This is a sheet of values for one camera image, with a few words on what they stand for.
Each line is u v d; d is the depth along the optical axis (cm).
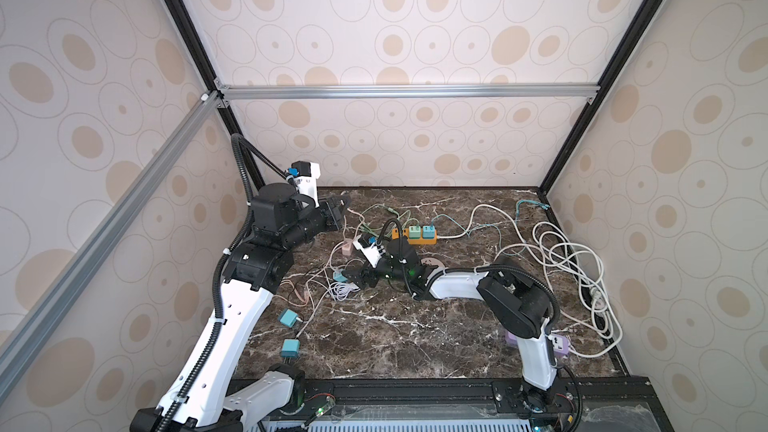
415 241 101
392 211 113
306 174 56
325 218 56
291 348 80
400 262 69
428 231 100
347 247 85
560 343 80
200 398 37
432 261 97
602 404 74
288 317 85
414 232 99
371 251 77
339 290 92
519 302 51
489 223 109
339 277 88
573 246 106
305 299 89
